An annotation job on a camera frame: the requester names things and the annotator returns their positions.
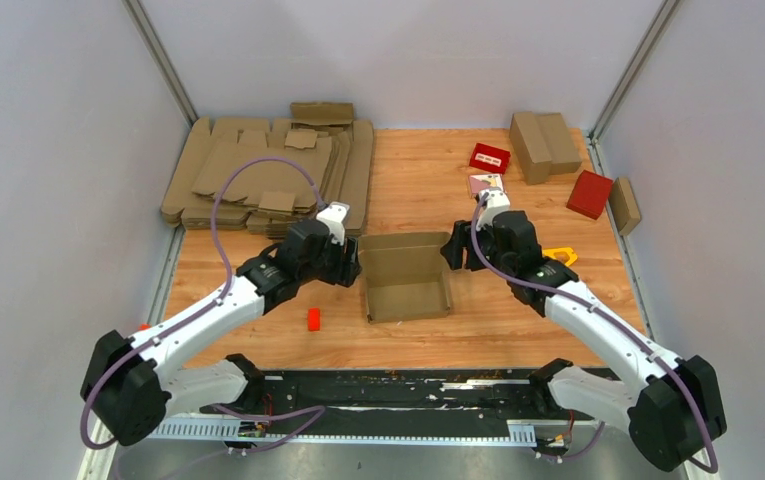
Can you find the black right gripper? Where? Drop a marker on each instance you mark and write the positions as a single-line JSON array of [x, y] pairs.
[[453, 250]]

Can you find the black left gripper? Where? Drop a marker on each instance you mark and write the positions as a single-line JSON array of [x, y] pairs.
[[346, 272]]

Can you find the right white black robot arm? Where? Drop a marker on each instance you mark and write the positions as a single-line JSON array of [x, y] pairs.
[[669, 406]]

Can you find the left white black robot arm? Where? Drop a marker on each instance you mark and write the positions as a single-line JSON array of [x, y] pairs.
[[133, 383]]

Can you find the pink white small card box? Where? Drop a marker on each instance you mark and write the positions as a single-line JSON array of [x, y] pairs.
[[478, 183]]

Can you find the red open box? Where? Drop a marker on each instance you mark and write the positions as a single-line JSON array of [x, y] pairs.
[[489, 158]]

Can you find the tall brown cardboard box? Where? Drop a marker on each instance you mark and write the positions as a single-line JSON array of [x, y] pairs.
[[530, 147]]

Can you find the flat brown cardboard box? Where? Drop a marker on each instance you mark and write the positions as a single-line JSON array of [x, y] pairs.
[[565, 158]]

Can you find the closed red box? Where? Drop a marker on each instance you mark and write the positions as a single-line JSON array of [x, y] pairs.
[[590, 194]]

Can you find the small brown box at edge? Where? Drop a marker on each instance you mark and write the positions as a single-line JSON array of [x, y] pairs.
[[624, 206]]

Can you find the small red block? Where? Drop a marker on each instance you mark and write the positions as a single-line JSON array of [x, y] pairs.
[[314, 320]]

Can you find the stack of flat cardboard sheets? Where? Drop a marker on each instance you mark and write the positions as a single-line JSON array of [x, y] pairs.
[[261, 175]]

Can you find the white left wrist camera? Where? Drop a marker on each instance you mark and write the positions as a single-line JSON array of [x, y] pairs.
[[334, 216]]

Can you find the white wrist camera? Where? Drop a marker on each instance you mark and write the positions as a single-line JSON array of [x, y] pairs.
[[490, 202], [334, 216]]

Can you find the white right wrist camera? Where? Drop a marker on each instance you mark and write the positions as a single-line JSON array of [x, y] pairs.
[[490, 202]]

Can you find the yellow plastic triangle frame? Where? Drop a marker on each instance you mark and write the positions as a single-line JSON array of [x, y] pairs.
[[565, 255]]

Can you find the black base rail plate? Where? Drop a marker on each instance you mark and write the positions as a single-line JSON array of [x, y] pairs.
[[414, 403]]

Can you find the right aluminium frame post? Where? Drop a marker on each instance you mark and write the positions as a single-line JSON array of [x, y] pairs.
[[649, 40]]

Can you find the aluminium frame post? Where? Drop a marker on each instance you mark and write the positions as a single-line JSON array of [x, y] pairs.
[[161, 58], [649, 40]]

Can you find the left aluminium frame post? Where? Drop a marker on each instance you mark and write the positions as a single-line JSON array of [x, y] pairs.
[[161, 58]]

